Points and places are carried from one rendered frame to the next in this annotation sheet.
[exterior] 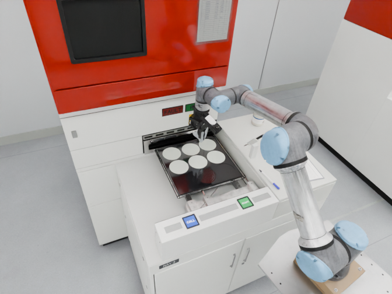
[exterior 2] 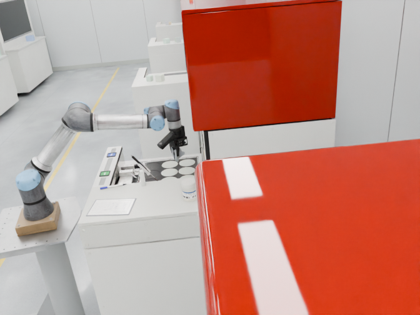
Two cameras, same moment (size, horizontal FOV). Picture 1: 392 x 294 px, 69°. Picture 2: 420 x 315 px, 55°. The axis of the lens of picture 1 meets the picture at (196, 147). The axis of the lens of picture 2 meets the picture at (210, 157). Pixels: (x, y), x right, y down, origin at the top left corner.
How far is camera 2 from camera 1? 2.87 m
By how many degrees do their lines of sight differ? 90
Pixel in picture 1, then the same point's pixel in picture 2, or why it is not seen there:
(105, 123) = not seen: hidden behind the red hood
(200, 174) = (154, 172)
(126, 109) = not seen: hidden behind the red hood
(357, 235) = (23, 175)
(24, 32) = (389, 87)
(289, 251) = (68, 210)
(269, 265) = (69, 200)
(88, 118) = not seen: hidden behind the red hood
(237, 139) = (172, 181)
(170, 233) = (110, 149)
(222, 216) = (104, 165)
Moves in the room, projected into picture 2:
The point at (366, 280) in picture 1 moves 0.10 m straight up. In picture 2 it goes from (12, 238) to (6, 222)
